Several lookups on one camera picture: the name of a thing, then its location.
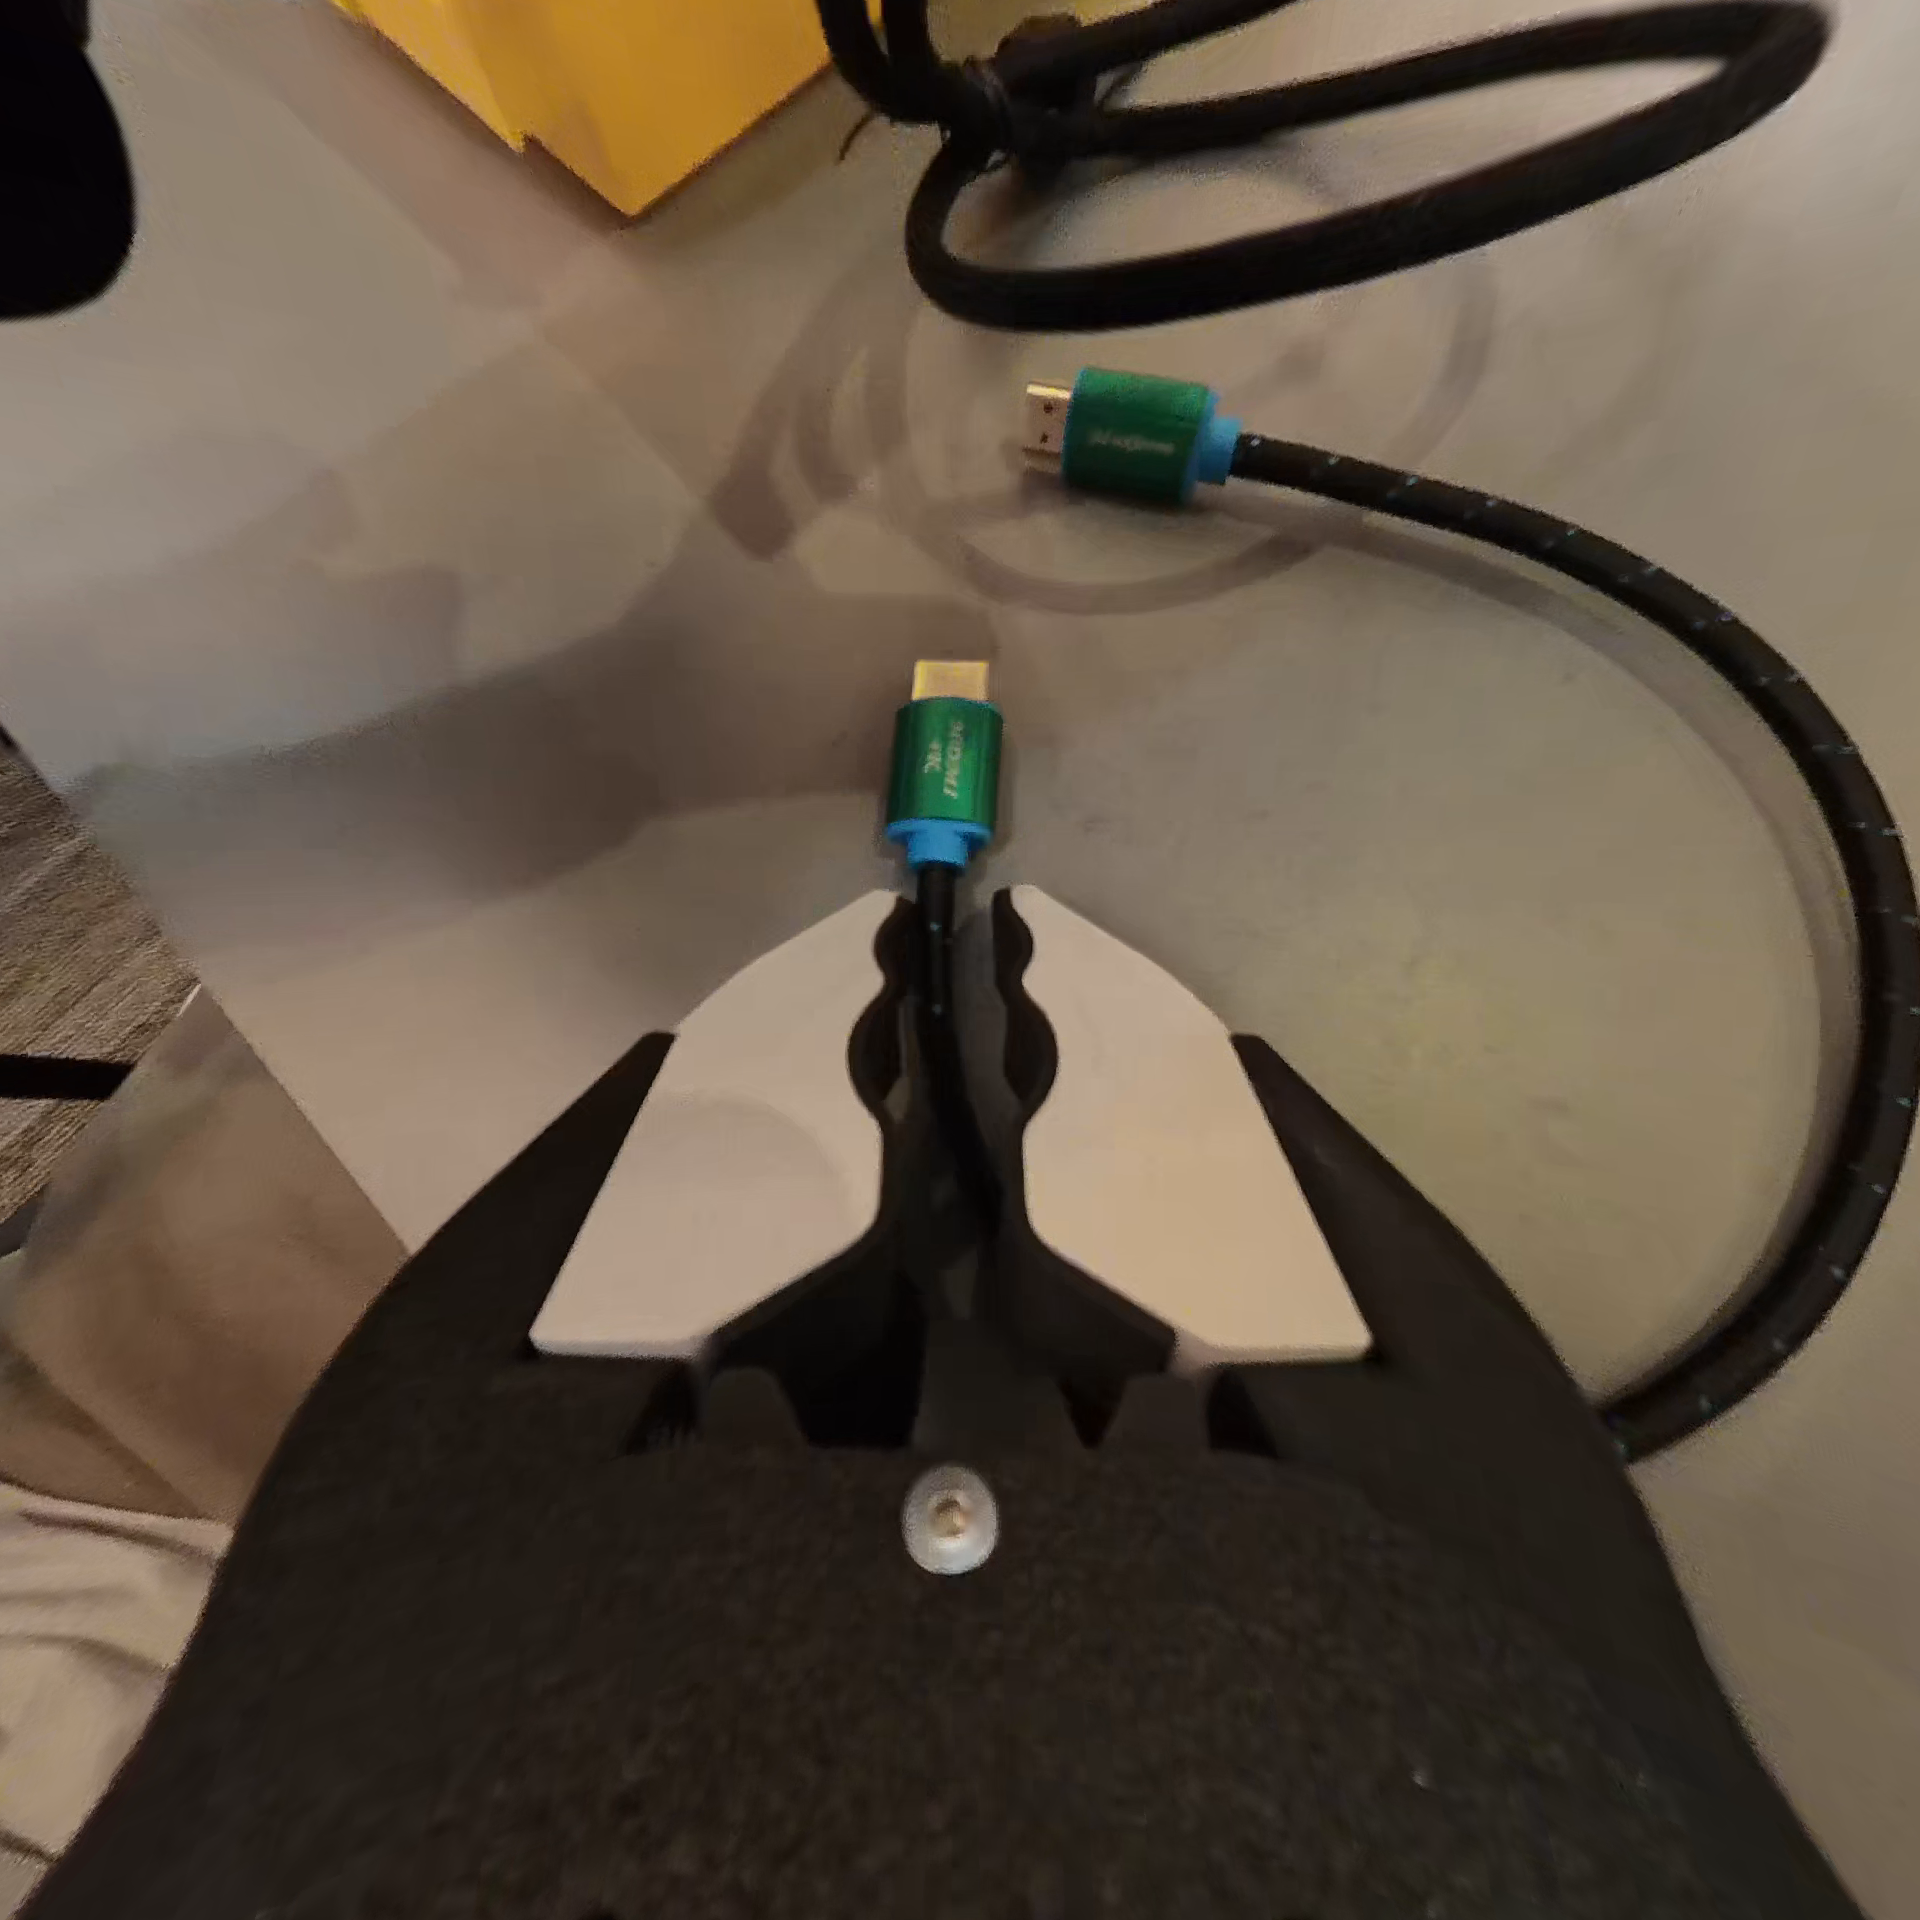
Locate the dark rounded object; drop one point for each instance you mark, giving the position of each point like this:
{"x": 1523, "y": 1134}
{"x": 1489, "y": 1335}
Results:
{"x": 52, "y": 150}

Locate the yellow plastic bin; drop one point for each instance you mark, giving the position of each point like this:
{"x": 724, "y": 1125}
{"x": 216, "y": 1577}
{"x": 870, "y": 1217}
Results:
{"x": 600, "y": 88}

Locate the pale cloth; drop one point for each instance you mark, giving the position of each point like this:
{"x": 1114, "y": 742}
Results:
{"x": 89, "y": 1648}

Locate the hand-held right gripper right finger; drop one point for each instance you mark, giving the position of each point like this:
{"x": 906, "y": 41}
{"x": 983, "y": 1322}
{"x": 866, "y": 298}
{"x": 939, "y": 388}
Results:
{"x": 1169, "y": 1184}

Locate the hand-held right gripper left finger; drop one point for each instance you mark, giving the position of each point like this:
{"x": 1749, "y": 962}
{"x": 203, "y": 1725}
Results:
{"x": 749, "y": 1184}

